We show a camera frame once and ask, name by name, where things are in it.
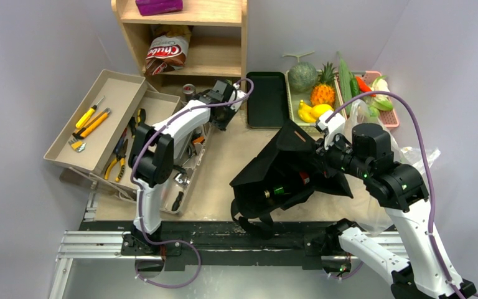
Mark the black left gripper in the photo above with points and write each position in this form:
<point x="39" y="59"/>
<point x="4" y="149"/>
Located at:
<point x="221" y="125"/>

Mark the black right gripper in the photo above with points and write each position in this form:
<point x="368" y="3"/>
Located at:
<point x="321" y="152"/>

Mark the red silver soda can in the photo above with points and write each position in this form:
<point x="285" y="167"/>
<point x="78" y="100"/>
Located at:
<point x="189" y="92"/>

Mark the clear plastic grocery bag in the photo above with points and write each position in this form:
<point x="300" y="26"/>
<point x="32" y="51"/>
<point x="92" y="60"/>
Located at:
<point x="371" y="134"/>

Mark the black fabric tote bag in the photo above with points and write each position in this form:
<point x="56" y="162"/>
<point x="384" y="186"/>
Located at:
<point x="288" y="158"/>

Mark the orange toy carrot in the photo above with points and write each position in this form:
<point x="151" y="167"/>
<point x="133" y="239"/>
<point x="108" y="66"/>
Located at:
<point x="363" y="86"/>

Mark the small green toy chili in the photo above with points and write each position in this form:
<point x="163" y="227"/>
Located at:
<point x="354" y="87"/>

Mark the red chips snack bag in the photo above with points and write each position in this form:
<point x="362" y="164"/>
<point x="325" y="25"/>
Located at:
<point x="168" y="50"/>

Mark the green netted toy melon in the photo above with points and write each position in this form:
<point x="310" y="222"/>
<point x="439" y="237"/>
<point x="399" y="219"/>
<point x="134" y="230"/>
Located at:
<point x="303" y="75"/>

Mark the beige plastic toolbox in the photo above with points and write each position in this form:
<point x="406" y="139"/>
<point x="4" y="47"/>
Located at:
<point x="123" y="94"/>

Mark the yellow toy bell pepper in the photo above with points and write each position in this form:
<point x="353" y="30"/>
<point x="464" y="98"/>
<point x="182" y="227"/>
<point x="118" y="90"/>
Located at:
<point x="318" y="110"/>

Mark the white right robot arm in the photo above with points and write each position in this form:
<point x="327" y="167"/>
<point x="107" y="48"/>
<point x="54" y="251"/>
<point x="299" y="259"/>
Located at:
<point x="426" y="271"/>

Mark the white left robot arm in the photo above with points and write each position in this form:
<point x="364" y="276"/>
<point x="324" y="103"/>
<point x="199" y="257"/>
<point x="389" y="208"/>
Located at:
<point x="156" y="147"/>

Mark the orange hex key set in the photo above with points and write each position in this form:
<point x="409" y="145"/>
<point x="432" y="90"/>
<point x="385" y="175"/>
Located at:
<point x="199" y="140"/>

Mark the black plastic tray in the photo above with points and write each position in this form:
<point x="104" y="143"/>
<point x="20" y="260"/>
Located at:
<point x="267" y="106"/>

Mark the pink plastic basket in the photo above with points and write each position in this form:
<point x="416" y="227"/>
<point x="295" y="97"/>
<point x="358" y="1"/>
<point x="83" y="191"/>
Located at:
<point x="388" y="118"/>

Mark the green toy fruit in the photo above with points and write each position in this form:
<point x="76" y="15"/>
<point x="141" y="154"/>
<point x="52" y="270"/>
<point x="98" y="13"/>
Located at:
<point x="373" y="111"/>

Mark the wooden shelf unit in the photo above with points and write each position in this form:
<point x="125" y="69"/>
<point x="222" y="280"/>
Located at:
<point x="217" y="49"/>

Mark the green plastic basket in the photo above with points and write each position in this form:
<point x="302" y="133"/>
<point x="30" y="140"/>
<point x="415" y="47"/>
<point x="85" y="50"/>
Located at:
<point x="295" y="98"/>

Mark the black yellow large screwdriver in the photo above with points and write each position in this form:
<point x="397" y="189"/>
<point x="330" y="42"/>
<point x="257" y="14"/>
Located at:
<point x="141" y="116"/>

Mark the yellow toy banana lower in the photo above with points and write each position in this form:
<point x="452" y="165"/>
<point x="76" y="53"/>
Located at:
<point x="305" y="112"/>

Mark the orange toy pineapple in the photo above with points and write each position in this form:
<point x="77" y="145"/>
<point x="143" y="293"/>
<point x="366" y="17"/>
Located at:
<point x="324" y="91"/>

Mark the black yellow small screwdriver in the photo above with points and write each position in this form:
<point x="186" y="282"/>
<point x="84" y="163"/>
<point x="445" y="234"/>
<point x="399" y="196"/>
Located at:
<point x="132" y="126"/>

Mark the yellow black pliers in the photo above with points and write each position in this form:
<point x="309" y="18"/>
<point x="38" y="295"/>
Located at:
<point x="119" y="159"/>

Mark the purple box on shelf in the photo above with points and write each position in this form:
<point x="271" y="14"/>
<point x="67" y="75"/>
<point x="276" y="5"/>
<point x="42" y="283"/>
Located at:
<point x="155" y="7"/>

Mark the yellow utility knife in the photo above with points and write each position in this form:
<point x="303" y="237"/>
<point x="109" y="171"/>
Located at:
<point x="92" y="125"/>

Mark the small hex key set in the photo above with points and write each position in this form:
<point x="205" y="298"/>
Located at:
<point x="77" y="145"/>

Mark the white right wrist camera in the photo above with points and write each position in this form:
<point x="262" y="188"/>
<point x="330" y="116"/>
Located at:
<point x="330" y="124"/>

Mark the yellow handle screwdriver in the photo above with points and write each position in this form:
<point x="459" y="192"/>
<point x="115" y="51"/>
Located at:
<point x="87" y="115"/>

